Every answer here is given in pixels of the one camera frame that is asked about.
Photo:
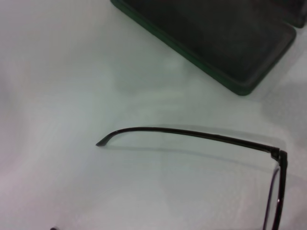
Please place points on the green glasses case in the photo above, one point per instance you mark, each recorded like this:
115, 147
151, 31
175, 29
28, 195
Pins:
216, 43

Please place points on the black glasses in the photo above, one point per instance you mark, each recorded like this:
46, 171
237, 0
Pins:
279, 154

